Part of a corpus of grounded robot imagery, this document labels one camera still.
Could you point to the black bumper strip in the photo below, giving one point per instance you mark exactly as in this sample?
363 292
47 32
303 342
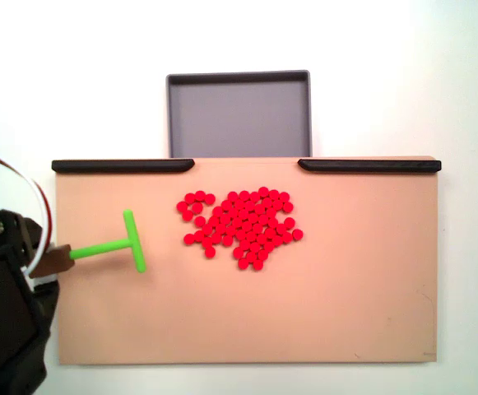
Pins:
370 166
119 165

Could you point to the red granule pile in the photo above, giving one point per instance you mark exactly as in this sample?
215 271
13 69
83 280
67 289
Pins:
247 226

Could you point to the grey shallow tray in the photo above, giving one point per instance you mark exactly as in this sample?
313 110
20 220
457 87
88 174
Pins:
238 115

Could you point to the beige flat board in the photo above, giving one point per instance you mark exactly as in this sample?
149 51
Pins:
263 312

